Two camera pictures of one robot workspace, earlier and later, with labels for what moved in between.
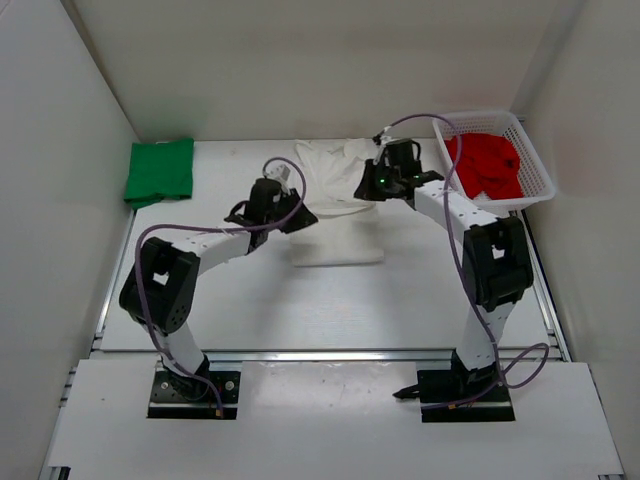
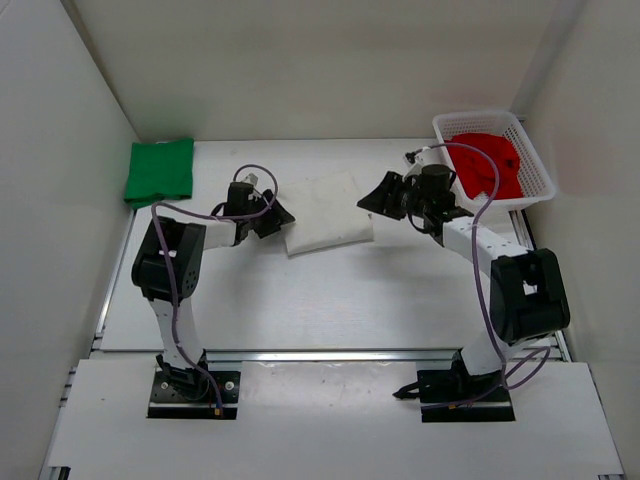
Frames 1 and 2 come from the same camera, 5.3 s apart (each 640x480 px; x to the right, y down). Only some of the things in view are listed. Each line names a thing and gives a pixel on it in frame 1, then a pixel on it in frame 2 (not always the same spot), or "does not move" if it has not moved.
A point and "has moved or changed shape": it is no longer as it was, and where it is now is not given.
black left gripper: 301,218 → 280,217
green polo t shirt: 159,170 does not move
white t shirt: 348,232 has moved or changed shape
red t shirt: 488,164 does not move
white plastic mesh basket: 536,183 does not move
